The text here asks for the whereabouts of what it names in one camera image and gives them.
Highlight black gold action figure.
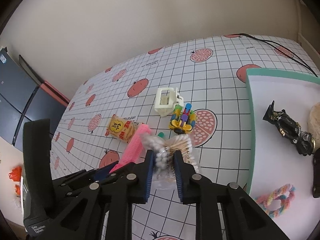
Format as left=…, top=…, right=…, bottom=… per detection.
left=263, top=101, right=316, bottom=156

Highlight pink comb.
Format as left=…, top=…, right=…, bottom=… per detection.
left=110, top=124, right=151, bottom=173

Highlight yellow snack packet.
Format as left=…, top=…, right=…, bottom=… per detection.
left=105, top=114, right=139, bottom=143

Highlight orange plastic bag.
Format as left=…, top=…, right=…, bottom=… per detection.
left=9, top=166, right=22, bottom=197

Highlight teal rimmed white tray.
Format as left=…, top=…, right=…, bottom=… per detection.
left=246, top=68, right=319, bottom=239

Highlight black toy car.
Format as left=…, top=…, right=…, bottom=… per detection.
left=312, top=148, right=320, bottom=198

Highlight grid pomegranate tablecloth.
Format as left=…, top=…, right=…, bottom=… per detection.
left=48, top=34, right=320, bottom=240

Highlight black cabinet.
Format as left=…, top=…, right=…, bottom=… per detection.
left=1, top=48, right=68, bottom=151

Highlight black charging cable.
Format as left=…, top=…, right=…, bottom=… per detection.
left=237, top=32, right=320, bottom=78

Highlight cotton swab bundle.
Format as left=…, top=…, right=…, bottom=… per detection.
left=140, top=133, right=199, bottom=183

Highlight cream lace cloth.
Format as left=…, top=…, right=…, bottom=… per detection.
left=308, top=102, right=320, bottom=146

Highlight pastel rainbow scrunchie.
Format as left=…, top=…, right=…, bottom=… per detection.
left=254, top=184, right=296, bottom=219

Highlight white plastic hair claw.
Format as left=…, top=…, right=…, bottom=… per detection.
left=154, top=87, right=184, bottom=117

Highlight colourful block toy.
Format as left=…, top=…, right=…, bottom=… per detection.
left=169, top=103, right=197, bottom=134

